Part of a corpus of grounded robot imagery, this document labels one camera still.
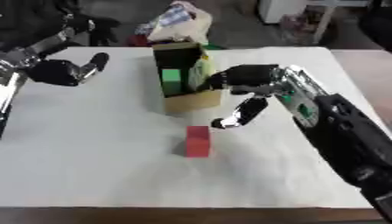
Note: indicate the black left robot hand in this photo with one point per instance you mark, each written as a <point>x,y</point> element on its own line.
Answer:
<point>53,72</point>

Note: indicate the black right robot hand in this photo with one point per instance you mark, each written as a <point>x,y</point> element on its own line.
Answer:
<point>245,76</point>

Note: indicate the silver and black right robot arm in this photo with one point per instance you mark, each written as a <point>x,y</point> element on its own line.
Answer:
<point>337,128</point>

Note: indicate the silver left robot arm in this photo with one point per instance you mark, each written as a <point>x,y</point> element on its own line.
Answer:
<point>23,62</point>

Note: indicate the tan cardboard box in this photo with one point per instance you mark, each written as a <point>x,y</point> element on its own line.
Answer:
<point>187,76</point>

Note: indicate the black tripod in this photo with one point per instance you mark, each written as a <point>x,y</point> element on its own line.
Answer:
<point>99,30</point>

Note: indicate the green block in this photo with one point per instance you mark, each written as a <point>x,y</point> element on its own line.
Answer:
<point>171,81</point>

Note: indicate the white cabinet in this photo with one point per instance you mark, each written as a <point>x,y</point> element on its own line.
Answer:
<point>283,10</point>

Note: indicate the red block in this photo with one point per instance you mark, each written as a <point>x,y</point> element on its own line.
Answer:
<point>198,141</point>

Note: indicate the pale bag with checked cloth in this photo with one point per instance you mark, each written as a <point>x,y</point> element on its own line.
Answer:
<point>176,24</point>

